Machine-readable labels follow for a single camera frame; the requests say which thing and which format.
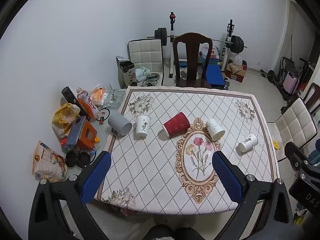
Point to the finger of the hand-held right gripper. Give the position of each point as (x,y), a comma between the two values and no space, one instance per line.
(296,155)

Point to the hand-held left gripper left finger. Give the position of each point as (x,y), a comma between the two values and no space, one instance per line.
(96,177)

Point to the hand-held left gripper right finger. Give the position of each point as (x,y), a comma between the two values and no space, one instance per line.
(227,177)

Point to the white cup with black calligraphy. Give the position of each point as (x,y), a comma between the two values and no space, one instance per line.
(142,129)
(248,142)

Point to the plain white paper cup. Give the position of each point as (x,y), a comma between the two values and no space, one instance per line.
(215,129)

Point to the red ribbed paper cup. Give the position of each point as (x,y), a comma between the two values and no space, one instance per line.
(176,127)

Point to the black round lid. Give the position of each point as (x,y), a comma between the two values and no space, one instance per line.
(71,158)
(83,160)

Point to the yellow toy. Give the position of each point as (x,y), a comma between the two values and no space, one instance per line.
(276,145)

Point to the white padded chair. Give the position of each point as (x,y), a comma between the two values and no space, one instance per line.
(292,127)
(146,55)

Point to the orange box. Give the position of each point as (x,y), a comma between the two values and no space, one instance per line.
(88,136)

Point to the blue grey device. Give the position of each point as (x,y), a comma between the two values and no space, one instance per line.
(77,132)

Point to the orange printed snack packet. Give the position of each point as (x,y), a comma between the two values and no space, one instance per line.
(48,162)

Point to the floral printed tablecloth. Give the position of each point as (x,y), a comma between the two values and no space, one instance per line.
(150,167)

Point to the grey cylindrical container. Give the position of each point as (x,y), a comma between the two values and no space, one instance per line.
(119,125)

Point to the dark wooden chair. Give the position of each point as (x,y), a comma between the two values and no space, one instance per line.
(192,55)
(312,96)

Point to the yellow plastic bag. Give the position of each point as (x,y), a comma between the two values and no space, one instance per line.
(63,118)

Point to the tall orange carton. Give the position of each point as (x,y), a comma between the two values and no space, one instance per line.
(86,108)

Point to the pink suitcase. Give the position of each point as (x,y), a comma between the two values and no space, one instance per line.
(292,83)

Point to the clear glass tray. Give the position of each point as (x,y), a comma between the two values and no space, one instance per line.
(115,98)

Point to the orange snack bag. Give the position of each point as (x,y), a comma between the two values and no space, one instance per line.
(98,95)

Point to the black dumbbell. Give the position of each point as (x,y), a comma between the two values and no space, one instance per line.
(268,75)

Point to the black folded stroller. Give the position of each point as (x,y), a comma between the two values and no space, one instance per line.
(301,67)

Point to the black cylindrical bottle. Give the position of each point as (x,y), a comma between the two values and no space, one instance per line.
(68,93)

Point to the cardboard box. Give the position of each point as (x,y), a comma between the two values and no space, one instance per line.
(235,72)

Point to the blue weight bench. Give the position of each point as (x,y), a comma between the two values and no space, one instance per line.
(213,75)

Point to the black tea bag package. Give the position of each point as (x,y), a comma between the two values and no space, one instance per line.
(126,73)

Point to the steel bowl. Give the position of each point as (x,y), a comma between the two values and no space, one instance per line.
(152,76)
(150,82)

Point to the clear plastic bag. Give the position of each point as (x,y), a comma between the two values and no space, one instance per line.
(236,60)

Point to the pale green plastic bag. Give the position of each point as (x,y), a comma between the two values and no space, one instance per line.
(140,72)

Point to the barbell with black plates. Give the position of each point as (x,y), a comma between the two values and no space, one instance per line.
(237,44)

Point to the white plastic bag red print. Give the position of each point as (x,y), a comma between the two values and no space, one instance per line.
(211,52)

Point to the white barbell rack stand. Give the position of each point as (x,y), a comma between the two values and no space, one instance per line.
(228,40)
(172,42)

